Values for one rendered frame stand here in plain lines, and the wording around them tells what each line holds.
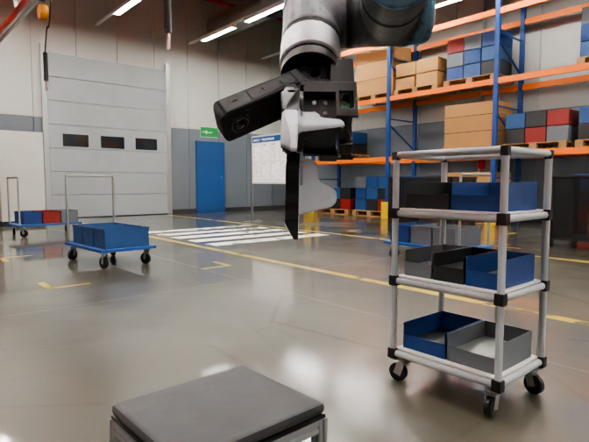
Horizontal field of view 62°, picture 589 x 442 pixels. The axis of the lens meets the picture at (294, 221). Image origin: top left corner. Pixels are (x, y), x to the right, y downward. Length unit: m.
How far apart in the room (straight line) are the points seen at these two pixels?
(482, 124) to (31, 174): 9.34
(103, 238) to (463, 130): 8.14
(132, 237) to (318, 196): 4.85
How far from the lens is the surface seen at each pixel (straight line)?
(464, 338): 2.23
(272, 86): 0.57
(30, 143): 11.35
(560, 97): 11.74
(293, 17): 0.65
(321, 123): 0.46
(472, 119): 11.17
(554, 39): 12.04
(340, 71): 0.59
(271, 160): 10.23
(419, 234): 5.49
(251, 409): 1.23
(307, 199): 0.56
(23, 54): 13.31
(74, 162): 13.16
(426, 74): 12.02
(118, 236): 5.30
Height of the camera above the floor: 0.87
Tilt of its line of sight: 4 degrees down
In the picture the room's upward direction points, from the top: straight up
